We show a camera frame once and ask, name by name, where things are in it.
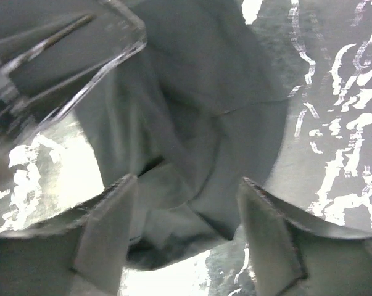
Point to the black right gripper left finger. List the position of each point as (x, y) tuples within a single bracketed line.
[(81, 251)]

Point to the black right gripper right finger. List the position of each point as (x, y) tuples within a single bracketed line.
[(293, 252)]

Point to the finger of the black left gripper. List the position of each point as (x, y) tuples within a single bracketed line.
[(52, 53)]

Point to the black underwear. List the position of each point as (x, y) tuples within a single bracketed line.
[(196, 110)]

